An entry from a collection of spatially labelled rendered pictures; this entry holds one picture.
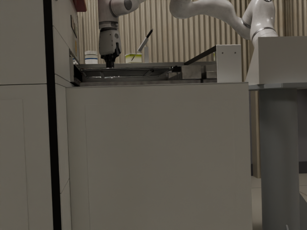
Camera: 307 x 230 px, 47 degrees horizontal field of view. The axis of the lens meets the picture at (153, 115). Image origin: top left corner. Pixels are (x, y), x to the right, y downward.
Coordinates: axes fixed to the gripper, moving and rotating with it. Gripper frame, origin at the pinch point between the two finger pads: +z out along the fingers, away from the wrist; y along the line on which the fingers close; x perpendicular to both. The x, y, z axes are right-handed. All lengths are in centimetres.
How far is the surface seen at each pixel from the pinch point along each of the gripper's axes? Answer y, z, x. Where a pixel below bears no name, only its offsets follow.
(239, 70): -52, 5, -16
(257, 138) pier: 37, 54, -216
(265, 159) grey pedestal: -48, 43, -45
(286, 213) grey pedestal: -57, 65, -46
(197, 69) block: -31.3, 3.1, -19.7
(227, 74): -49, 7, -13
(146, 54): 8.7, -8.7, -32.7
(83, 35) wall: 161, -52, -111
